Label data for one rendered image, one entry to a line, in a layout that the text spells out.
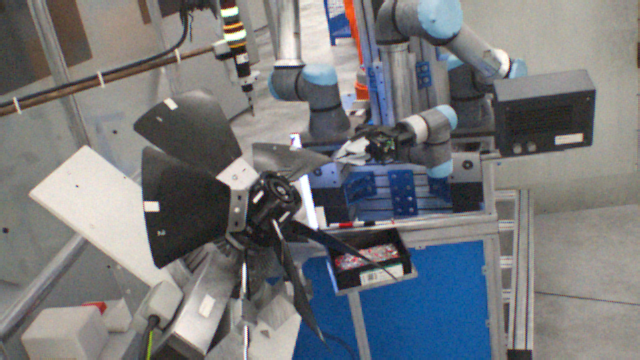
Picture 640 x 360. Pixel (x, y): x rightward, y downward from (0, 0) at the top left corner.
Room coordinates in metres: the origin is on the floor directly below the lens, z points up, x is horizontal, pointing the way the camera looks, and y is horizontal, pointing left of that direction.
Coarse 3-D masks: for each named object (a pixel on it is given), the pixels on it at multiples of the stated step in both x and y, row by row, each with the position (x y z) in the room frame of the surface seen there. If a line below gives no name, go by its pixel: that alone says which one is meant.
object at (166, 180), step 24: (144, 168) 1.06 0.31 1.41; (168, 168) 1.09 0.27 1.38; (192, 168) 1.13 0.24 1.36; (144, 192) 1.03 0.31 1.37; (168, 192) 1.06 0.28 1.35; (192, 192) 1.11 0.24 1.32; (216, 192) 1.15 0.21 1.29; (144, 216) 1.00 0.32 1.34; (168, 216) 1.04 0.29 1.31; (192, 216) 1.09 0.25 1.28; (216, 216) 1.14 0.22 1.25; (168, 240) 1.02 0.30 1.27; (192, 240) 1.07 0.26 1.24
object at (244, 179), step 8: (240, 160) 1.33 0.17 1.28; (232, 168) 1.31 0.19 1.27; (240, 168) 1.31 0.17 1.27; (248, 168) 1.31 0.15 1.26; (224, 176) 1.30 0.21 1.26; (232, 176) 1.30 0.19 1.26; (240, 176) 1.30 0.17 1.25; (248, 176) 1.30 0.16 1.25; (232, 184) 1.29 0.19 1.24; (240, 184) 1.29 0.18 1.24; (248, 184) 1.29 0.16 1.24
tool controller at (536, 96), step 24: (576, 72) 1.56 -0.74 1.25; (504, 96) 1.53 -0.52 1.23; (528, 96) 1.51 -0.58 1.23; (552, 96) 1.49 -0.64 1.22; (576, 96) 1.48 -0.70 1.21; (504, 120) 1.53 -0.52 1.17; (528, 120) 1.52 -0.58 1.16; (552, 120) 1.51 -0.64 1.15; (576, 120) 1.50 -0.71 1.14; (504, 144) 1.55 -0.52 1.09; (528, 144) 1.53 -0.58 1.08; (552, 144) 1.53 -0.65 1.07; (576, 144) 1.52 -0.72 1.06
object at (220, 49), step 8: (216, 48) 1.32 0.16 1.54; (224, 48) 1.33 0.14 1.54; (216, 56) 1.34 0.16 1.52; (224, 56) 1.32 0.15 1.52; (232, 56) 1.33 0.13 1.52; (224, 64) 1.34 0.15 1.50; (232, 64) 1.33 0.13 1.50; (232, 72) 1.33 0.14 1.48; (256, 72) 1.36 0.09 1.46; (232, 80) 1.33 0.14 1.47; (240, 80) 1.32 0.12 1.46; (248, 80) 1.32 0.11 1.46; (256, 80) 1.33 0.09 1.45
